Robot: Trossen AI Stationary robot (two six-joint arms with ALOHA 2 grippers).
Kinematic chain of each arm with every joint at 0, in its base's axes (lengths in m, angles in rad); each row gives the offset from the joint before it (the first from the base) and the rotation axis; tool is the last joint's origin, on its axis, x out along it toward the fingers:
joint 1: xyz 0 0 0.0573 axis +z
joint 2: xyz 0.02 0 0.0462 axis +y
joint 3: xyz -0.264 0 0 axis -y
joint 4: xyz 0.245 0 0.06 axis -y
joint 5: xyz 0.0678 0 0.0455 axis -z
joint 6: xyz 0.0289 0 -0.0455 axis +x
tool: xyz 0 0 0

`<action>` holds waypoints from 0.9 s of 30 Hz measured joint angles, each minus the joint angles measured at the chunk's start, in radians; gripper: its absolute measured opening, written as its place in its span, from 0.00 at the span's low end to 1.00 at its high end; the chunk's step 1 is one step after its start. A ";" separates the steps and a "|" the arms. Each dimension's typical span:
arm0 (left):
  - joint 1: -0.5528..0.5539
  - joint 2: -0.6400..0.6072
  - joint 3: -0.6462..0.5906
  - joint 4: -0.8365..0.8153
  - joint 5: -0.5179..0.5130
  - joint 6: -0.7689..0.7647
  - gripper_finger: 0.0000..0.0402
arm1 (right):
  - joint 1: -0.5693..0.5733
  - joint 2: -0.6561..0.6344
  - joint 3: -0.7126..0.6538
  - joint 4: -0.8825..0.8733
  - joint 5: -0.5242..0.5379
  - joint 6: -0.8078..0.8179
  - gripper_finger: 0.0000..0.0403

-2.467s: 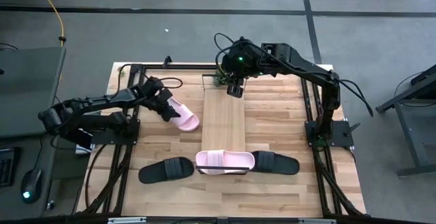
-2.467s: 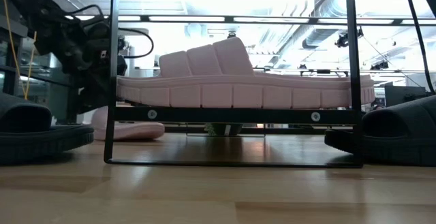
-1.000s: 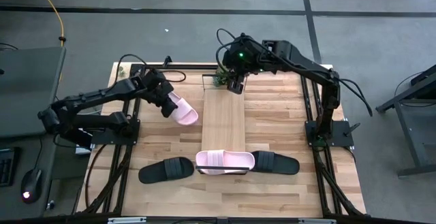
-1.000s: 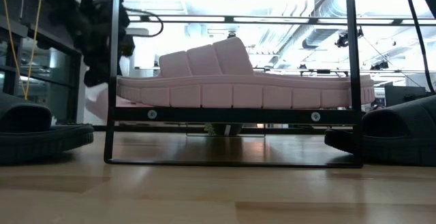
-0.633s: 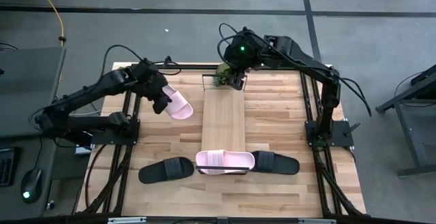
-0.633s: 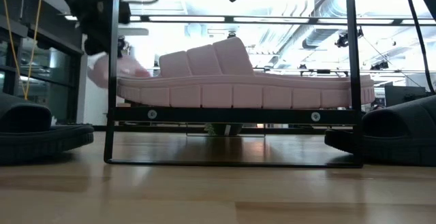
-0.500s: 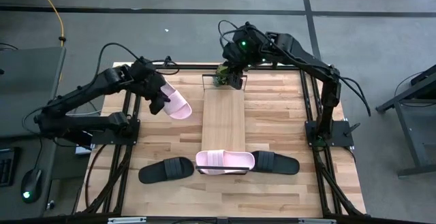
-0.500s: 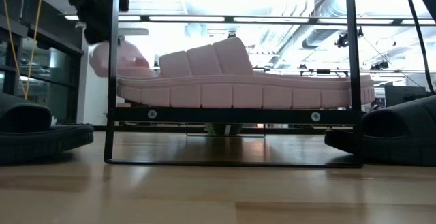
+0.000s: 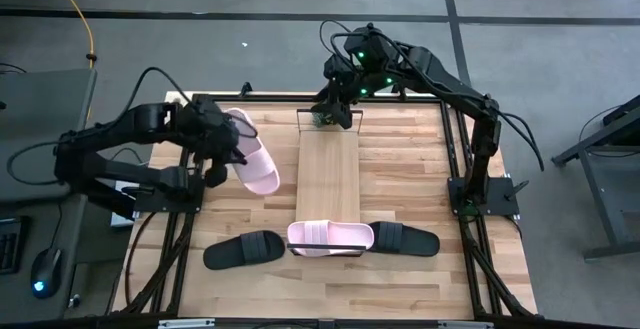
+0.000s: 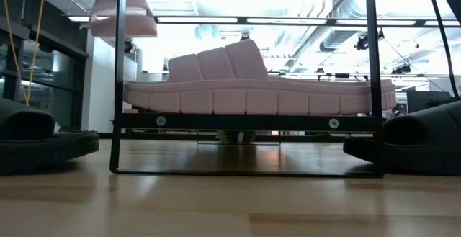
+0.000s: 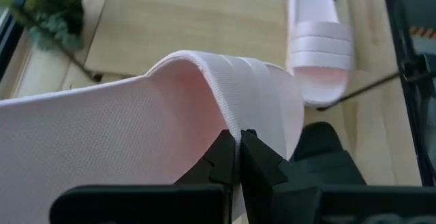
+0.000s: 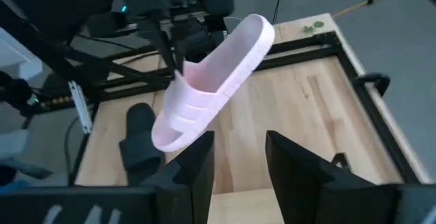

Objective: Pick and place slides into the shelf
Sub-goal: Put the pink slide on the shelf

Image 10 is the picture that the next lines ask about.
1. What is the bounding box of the potted green succulent plant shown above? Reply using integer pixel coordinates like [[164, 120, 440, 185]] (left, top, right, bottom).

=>
[[215, 130, 258, 145]]

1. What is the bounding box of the pink rubber slide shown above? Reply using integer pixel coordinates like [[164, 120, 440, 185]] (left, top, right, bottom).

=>
[[89, 0, 158, 38], [123, 38, 397, 116]]

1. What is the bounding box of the yellow cable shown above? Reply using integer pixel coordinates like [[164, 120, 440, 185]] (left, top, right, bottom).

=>
[[0, 0, 47, 107]]

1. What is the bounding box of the black rubber slide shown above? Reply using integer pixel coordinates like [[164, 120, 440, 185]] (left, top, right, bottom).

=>
[[0, 98, 100, 176], [342, 101, 461, 177]]

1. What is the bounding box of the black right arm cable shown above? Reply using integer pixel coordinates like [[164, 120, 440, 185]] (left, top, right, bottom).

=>
[[426, 0, 461, 100]]

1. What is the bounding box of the black track spotlight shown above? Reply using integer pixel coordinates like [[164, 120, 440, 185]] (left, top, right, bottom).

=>
[[354, 34, 370, 52]]

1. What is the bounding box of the black computer monitor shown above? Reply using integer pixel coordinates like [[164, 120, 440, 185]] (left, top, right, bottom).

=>
[[406, 89, 452, 114]]

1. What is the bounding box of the black metal rack frame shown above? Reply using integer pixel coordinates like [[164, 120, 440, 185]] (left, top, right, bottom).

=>
[[109, 0, 383, 179]]

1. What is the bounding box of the long ceiling light strip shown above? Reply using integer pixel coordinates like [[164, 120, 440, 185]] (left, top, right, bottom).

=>
[[68, 14, 461, 27]]

